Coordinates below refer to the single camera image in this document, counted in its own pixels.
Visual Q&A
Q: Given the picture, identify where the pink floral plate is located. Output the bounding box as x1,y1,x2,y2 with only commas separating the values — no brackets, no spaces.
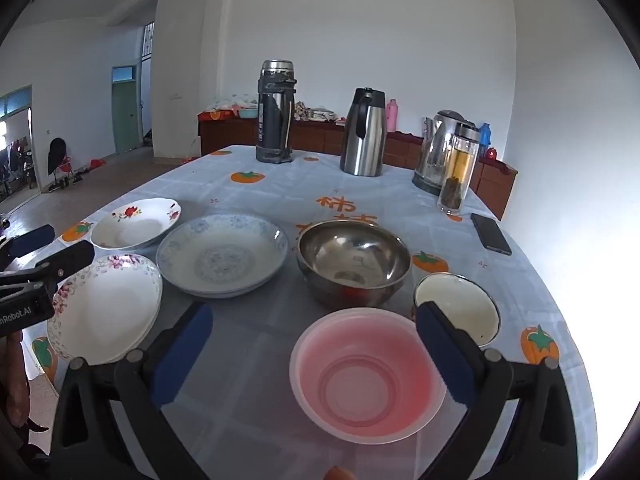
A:
47,255,163,365

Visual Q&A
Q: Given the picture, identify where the white enamel bowl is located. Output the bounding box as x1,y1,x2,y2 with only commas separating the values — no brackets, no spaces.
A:
413,273,501,347

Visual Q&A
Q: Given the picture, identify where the red flower white plate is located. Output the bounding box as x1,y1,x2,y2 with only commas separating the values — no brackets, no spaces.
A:
90,197,182,250

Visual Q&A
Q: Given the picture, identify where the pink plastic bowl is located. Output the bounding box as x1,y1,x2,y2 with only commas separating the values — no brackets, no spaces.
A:
288,308,446,445

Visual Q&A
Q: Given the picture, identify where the blue patterned plate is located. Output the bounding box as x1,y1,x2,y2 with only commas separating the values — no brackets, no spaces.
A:
156,212,290,299

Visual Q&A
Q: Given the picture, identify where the stainless steel bowl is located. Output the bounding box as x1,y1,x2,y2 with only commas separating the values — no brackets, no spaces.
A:
296,220,411,311

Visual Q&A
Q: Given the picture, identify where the person's left hand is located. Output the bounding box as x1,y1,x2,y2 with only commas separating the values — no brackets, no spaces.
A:
1,332,30,428

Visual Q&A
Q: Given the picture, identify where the person's right hand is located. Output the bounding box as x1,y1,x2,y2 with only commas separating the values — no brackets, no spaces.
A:
323,466,357,480

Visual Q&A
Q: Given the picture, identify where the black chair with clothes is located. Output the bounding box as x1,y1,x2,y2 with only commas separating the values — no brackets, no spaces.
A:
47,138,73,190

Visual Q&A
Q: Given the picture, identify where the black smartphone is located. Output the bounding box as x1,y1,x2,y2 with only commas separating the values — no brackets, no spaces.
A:
471,214,512,256

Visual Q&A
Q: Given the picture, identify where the green door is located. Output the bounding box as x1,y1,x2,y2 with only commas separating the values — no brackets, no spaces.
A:
112,80,140,154

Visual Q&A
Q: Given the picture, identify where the glass tea bottle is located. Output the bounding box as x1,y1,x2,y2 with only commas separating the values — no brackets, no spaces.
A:
438,122,480,216

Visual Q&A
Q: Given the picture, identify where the dark wooden sideboard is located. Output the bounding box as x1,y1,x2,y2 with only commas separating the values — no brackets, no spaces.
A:
198,112,518,220

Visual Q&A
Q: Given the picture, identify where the persimmon print tablecloth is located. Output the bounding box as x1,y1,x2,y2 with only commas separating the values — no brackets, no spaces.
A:
30,144,599,480

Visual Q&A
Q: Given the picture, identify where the blue thermos jug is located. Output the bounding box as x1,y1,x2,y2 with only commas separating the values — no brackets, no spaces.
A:
478,122,491,157

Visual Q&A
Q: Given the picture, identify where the stainless electric kettle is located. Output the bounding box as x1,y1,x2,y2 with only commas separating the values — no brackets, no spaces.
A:
412,110,480,196

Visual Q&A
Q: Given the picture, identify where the steel carafe black lid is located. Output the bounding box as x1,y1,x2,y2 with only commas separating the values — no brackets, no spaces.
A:
340,88,387,178

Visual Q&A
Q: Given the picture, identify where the pink thermos bottle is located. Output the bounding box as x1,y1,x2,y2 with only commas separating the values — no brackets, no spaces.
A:
386,99,398,132

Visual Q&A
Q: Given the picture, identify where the dark tall thermos flask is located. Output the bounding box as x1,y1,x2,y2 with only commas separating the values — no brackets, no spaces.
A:
256,60,297,164

